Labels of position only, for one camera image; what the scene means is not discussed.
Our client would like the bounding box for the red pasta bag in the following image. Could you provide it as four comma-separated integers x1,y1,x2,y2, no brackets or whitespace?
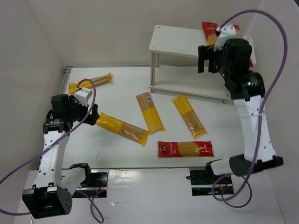
202,21,219,46
234,24,254,68
157,141,214,158

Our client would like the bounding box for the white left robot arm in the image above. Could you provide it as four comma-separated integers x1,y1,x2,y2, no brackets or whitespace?
22,90,99,219

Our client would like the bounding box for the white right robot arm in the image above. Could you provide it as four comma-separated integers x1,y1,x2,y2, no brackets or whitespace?
198,38,284,177

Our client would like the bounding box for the red pasta bag on shelf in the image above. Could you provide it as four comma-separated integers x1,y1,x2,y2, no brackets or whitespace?
234,24,254,68

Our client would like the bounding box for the white two-tier shelf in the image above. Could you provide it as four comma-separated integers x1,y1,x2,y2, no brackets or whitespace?
148,24,257,104

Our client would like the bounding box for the thin yellow pasta bag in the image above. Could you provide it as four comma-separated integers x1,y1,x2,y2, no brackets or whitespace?
69,73,112,94

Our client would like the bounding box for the yellow pasta bag left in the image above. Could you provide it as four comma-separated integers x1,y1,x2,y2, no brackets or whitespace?
96,112,149,146

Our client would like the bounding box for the yellow pasta bag centre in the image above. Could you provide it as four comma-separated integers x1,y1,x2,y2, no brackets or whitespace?
136,92,165,134

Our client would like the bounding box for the yellow pasta bag right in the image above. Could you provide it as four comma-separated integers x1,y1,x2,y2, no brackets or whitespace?
172,95,207,139

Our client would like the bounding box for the red pasta bag front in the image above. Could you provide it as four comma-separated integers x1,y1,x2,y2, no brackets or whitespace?
157,141,214,158

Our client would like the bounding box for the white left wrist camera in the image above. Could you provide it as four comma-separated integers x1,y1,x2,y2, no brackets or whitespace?
74,87,93,106

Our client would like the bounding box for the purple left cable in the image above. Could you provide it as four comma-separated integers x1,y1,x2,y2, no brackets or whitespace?
0,78,104,224

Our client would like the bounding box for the purple cable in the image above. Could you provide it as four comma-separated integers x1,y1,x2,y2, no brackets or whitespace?
0,78,104,224
211,9,288,208

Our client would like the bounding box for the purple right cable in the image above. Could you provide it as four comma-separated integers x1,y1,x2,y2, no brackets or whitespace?
211,9,288,208

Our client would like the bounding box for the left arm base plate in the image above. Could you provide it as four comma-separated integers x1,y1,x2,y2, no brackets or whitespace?
72,169,109,198

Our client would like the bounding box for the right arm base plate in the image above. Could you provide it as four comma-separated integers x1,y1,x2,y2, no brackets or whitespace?
186,167,234,196

